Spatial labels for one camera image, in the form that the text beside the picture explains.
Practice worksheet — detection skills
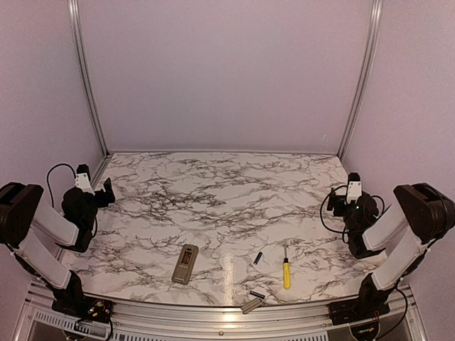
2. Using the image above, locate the yellow handled screwdriver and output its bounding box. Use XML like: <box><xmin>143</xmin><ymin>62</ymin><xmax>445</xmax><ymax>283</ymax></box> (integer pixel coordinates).
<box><xmin>283</xmin><ymin>245</ymin><xmax>291</xmax><ymax>290</ymax></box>

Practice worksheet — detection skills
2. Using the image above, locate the white remote control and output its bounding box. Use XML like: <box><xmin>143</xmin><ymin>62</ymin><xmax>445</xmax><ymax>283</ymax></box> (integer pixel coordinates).
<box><xmin>171</xmin><ymin>244</ymin><xmax>199</xmax><ymax>285</ymax></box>

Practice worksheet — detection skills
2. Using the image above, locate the grey battery compartment cover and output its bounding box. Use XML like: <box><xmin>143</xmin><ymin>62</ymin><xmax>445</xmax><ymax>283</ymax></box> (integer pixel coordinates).
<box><xmin>240</xmin><ymin>298</ymin><xmax>263</xmax><ymax>314</ymax></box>

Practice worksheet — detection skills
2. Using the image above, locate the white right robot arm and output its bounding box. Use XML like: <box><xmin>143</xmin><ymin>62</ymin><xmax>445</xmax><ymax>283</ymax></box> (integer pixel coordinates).
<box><xmin>320</xmin><ymin>181</ymin><xmax>454</xmax><ymax>318</ymax></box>

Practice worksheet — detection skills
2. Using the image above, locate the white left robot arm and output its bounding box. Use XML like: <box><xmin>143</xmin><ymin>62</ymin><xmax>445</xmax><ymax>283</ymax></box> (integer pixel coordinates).
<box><xmin>1</xmin><ymin>175</ymin><xmax>115</xmax><ymax>316</ymax></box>

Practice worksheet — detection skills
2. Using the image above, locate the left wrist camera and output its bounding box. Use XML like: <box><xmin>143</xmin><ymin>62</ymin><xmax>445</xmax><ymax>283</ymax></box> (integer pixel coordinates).
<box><xmin>75</xmin><ymin>164</ymin><xmax>95</xmax><ymax>195</ymax></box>

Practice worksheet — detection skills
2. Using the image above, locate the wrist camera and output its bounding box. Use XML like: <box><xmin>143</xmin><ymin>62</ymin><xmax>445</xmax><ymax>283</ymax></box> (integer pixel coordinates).
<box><xmin>346</xmin><ymin>172</ymin><xmax>362</xmax><ymax>205</ymax></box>
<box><xmin>75</xmin><ymin>164</ymin><xmax>95</xmax><ymax>195</ymax></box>

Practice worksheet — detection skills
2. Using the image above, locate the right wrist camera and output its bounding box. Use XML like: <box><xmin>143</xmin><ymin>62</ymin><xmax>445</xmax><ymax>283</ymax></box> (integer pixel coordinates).
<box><xmin>346</xmin><ymin>172</ymin><xmax>362</xmax><ymax>205</ymax></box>

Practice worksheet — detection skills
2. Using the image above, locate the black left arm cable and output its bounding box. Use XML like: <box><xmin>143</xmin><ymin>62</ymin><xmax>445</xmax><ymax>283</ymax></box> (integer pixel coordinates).
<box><xmin>45</xmin><ymin>163</ymin><xmax>81</xmax><ymax>209</ymax></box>

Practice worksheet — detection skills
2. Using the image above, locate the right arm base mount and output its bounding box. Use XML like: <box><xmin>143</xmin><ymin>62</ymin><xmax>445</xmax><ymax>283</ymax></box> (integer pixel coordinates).
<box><xmin>328</xmin><ymin>274</ymin><xmax>395</xmax><ymax>325</ymax></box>

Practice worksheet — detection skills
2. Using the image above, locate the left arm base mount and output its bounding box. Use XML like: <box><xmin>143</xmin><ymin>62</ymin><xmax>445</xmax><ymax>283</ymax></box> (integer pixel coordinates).
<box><xmin>51</xmin><ymin>271</ymin><xmax>113</xmax><ymax>323</ymax></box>

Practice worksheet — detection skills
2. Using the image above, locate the aluminium front table rail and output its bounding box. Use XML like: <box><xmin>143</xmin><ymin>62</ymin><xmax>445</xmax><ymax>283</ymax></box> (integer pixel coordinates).
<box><xmin>14</xmin><ymin>283</ymin><xmax>427</xmax><ymax>341</ymax></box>

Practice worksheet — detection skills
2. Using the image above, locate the left aluminium corner post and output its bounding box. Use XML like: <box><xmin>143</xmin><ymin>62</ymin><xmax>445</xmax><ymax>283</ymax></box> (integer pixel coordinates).
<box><xmin>68</xmin><ymin>0</ymin><xmax>109</xmax><ymax>158</ymax></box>

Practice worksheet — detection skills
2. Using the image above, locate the aluminium corner post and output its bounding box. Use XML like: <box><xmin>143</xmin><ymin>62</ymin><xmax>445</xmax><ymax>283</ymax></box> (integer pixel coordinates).
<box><xmin>337</xmin><ymin>0</ymin><xmax>384</xmax><ymax>161</ymax></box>
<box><xmin>68</xmin><ymin>0</ymin><xmax>109</xmax><ymax>158</ymax></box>

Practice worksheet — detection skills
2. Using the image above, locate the right aluminium corner post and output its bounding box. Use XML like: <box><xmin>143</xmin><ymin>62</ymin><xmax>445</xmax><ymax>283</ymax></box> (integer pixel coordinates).
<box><xmin>337</xmin><ymin>0</ymin><xmax>384</xmax><ymax>161</ymax></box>

